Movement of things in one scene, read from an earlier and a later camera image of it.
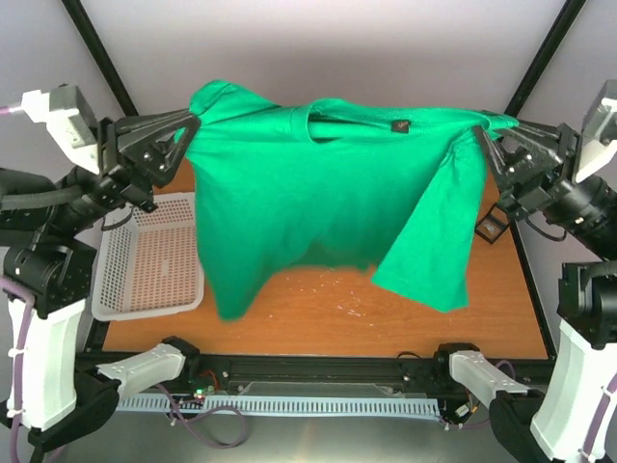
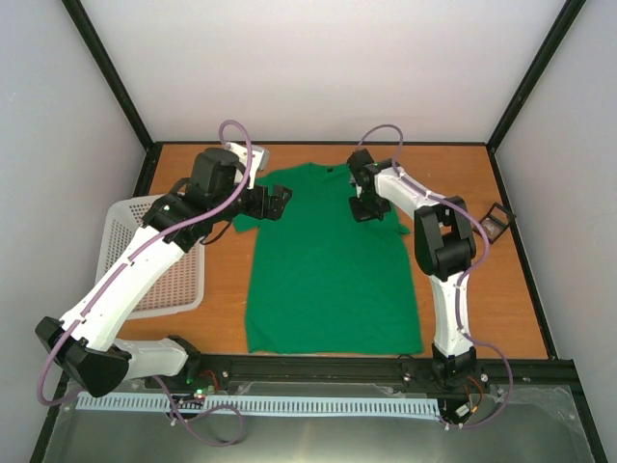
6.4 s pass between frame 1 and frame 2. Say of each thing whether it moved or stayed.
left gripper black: moved
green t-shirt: moved
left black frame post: stayed
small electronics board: stayed
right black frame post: stayed
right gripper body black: moved
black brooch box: stayed
